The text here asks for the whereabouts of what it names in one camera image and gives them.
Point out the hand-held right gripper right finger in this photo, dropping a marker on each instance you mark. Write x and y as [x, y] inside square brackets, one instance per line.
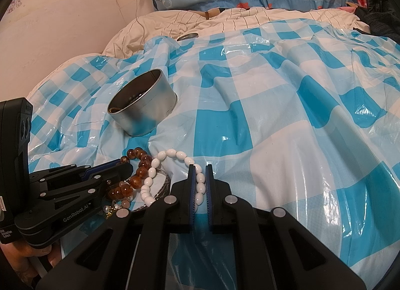
[210, 196]

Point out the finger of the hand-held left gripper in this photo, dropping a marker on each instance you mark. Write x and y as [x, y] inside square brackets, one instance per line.
[106, 169]
[78, 188]

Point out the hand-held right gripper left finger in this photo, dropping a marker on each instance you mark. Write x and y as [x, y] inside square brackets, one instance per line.
[192, 202]

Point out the round metal tin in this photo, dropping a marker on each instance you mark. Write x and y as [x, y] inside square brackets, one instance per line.
[147, 111]

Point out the small pearl gold jewelry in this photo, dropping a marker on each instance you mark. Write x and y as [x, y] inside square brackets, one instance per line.
[109, 211]

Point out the person's left hand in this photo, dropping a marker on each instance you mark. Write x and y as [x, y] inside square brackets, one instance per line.
[18, 258]

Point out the silver bangle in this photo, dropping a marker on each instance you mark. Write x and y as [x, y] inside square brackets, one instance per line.
[164, 188]

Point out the blue white checked plastic sheet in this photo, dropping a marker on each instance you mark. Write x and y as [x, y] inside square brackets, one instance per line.
[281, 121]

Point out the white striped quilt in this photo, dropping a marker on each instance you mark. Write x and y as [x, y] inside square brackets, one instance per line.
[156, 24]

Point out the round metal tin lid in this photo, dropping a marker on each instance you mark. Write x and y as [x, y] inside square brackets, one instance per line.
[187, 36]

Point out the dark clothing pile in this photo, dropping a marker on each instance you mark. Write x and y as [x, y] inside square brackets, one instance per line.
[381, 18]

